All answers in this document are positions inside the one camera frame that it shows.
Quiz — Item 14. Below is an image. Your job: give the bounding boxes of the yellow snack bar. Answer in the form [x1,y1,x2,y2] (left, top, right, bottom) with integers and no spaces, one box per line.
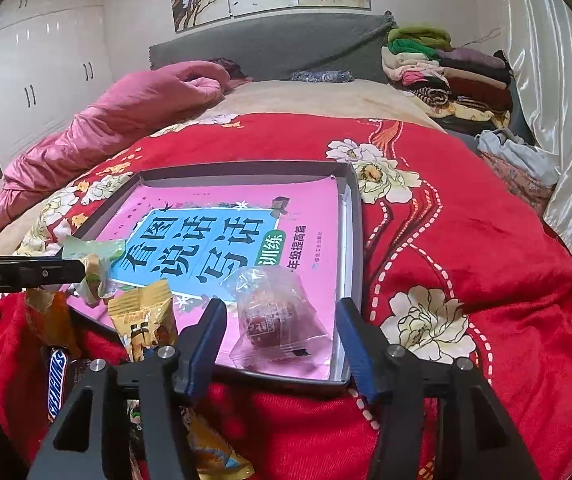
[108,280,179,362]

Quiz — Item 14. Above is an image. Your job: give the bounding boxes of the Snickers chocolate bar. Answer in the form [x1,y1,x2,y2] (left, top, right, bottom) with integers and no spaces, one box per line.
[47,348,72,422]

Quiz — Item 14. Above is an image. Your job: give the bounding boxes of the light green pastry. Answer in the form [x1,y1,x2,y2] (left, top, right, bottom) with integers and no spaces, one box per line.
[62,236,125,308]

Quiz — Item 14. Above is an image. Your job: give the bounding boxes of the clear reddish pastry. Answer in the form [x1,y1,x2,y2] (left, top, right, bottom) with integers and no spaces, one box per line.
[223,266,333,368]

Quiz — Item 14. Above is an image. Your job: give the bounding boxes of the orange packaged cake snack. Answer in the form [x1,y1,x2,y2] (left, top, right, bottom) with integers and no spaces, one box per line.
[24,288,82,359]

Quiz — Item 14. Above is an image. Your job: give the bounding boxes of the blue snack pack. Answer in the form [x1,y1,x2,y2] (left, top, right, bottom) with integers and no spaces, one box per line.
[181,408,254,480]

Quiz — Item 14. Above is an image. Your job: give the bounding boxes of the white wardrobe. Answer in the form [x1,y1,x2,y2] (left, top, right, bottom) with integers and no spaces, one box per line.
[0,0,113,166]

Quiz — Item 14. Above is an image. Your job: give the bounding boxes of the pink Chinese workbook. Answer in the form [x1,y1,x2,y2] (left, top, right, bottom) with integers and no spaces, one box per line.
[73,177,344,385]

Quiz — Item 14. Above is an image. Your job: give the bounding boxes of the pink quilt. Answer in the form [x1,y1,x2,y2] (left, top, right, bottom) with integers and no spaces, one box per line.
[0,61,231,232]

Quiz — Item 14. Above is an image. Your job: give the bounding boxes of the dark shallow tray box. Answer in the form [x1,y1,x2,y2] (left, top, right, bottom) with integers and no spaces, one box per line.
[63,160,363,390]

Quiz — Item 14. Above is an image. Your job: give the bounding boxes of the red floral blanket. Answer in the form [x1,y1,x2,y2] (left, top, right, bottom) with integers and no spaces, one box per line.
[0,114,572,479]

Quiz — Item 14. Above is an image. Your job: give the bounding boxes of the pale blue crumpled cloth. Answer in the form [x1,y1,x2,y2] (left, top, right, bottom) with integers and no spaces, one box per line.
[477,128,559,186]

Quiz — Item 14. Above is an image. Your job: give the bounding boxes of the grey headboard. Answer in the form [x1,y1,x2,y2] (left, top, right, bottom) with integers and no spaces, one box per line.
[149,12,397,82]

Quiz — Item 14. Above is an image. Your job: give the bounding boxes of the blue patterned cloth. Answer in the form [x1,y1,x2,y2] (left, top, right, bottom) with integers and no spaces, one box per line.
[290,70,354,84]

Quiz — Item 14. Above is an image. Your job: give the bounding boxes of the beige bed sheet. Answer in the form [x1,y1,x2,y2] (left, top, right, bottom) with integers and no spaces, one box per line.
[0,80,437,254]

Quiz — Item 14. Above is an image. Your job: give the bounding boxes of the stack of folded clothes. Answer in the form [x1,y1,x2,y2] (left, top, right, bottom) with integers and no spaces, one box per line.
[381,26,514,134]

